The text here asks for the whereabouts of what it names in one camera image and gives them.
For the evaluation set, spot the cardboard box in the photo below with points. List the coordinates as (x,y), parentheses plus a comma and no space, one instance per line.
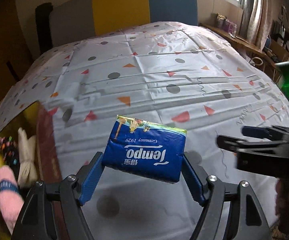
(279,51)

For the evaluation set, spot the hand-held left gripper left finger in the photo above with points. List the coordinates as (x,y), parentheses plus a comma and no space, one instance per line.
(92,180)

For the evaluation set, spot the small purple box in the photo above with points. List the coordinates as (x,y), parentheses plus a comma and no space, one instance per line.
(230,27)

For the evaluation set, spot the white cloth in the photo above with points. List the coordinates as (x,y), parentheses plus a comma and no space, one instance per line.
(27,155)

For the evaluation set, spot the beige patterned curtain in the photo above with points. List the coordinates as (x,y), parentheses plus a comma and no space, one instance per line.
(254,17)

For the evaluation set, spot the wooden window sill shelf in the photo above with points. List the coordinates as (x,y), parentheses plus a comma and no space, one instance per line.
(244,43)

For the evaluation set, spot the black rolled mat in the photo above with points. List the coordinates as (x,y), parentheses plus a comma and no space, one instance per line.
(43,25)

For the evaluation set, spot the grey yellow blue headboard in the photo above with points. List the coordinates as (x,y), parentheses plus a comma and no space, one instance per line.
(119,10)

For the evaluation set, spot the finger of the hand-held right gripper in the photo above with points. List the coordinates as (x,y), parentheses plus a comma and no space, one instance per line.
(259,157)
(257,131)

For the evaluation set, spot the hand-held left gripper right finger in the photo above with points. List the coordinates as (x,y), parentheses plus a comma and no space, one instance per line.
(193,180)

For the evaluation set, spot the blue tissue pack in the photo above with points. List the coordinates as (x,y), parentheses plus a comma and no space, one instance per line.
(144,152)

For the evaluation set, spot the pink towel roll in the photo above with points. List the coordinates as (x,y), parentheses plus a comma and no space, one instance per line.
(8,205)

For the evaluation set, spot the gold tin tray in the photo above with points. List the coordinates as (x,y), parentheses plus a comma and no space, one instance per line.
(45,142)

